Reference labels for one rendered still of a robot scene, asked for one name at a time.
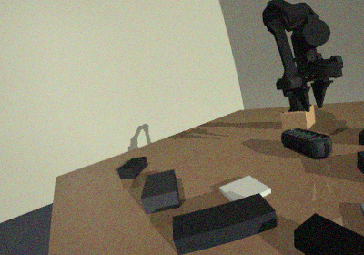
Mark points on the dark grey controller unit with white label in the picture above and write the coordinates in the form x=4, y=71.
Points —
x=311, y=144

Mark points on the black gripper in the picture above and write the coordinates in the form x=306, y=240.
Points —
x=298, y=83

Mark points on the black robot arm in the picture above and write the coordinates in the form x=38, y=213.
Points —
x=309, y=32

